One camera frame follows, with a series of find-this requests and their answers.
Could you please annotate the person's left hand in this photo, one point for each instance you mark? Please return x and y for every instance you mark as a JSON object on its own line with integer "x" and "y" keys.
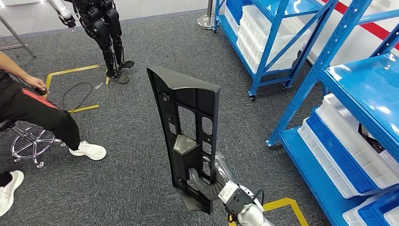
{"x": 35, "y": 83}

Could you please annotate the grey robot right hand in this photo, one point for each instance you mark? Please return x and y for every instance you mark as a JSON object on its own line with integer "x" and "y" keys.
{"x": 194, "y": 179}

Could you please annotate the black handheld controller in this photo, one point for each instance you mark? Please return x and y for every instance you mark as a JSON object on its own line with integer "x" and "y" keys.
{"x": 42, "y": 93}

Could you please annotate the black plastic plate holder part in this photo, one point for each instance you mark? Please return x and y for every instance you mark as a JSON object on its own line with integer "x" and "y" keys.
{"x": 190, "y": 149}

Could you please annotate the person's left forearm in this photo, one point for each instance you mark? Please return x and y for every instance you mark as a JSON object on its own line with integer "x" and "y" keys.
{"x": 12, "y": 67}

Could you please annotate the blue metal shelf rack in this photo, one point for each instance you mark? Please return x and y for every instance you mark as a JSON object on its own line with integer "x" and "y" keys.
{"x": 270, "y": 37}
{"x": 374, "y": 93}

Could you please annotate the person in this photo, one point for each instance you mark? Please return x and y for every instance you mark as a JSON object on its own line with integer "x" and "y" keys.
{"x": 37, "y": 112}

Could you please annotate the yellow floor tape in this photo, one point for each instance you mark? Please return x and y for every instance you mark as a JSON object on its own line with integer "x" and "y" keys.
{"x": 279, "y": 204}
{"x": 74, "y": 69}

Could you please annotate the metal table leg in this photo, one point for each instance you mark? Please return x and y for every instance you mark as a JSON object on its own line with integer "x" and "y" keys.
{"x": 18, "y": 37}

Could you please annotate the chrome swivel stool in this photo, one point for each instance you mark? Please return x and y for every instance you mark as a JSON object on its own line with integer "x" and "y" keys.
{"x": 6, "y": 125}

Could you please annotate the small clear floor scrap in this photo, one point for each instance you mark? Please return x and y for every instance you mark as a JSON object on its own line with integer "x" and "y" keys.
{"x": 99, "y": 86}

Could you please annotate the black humanoid robot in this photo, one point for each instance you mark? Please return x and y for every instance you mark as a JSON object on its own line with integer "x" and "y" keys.
{"x": 106, "y": 31}

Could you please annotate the white car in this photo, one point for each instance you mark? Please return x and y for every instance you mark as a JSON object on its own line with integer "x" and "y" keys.
{"x": 358, "y": 43}

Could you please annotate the small clear screw piece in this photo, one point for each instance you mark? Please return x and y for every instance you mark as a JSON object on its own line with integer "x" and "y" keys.
{"x": 387, "y": 66}

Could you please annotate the red barrier belt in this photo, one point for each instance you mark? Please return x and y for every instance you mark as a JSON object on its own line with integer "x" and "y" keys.
{"x": 374, "y": 31}

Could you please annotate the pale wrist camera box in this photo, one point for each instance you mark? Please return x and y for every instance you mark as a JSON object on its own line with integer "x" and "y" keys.
{"x": 227, "y": 191}

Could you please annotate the black camera bracket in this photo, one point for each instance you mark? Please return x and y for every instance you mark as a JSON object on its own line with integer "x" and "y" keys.
{"x": 238, "y": 199}

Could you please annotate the chrome stanchion post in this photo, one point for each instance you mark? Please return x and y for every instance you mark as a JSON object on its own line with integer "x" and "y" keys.
{"x": 208, "y": 18}

